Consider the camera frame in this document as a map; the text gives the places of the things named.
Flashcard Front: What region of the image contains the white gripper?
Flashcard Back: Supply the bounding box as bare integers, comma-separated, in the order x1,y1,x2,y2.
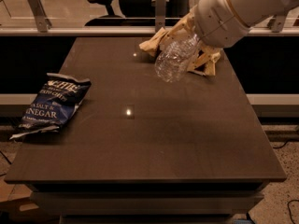
158,0,249,73

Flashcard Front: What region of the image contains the clear plastic water bottle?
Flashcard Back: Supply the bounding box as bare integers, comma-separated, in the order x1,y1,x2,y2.
154,35,199,82

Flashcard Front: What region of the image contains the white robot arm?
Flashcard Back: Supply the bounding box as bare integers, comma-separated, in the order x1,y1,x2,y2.
155,0,298,74

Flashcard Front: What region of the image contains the brown snack bag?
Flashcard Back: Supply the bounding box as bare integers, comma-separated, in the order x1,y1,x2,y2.
138,26,222,77

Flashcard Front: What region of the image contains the black office chair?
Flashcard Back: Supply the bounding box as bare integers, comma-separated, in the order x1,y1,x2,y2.
86,0,190,26

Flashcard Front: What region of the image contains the blue salt vinegar chips bag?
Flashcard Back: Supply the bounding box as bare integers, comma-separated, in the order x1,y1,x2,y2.
11,73,92,139

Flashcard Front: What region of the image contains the glass partition panel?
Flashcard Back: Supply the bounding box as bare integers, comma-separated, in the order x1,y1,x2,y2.
0,0,299,30

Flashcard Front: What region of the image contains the cardboard box on floor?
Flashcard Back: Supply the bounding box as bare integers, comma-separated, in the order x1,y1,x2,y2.
0,177,60,223

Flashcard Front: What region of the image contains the middle metal partition bracket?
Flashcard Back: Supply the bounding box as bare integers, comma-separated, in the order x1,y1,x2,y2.
155,0,166,32

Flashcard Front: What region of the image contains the black floor cable right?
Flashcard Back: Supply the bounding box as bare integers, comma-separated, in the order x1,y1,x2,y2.
272,138,299,224

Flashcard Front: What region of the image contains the black floor cable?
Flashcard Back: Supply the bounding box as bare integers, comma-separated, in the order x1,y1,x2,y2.
272,138,299,224
0,148,13,177

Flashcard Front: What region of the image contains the left metal partition bracket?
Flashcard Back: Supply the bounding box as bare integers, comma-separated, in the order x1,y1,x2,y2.
27,0,51,33

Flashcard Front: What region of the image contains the black floor cable left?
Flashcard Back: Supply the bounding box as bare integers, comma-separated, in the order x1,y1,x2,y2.
0,148,13,177

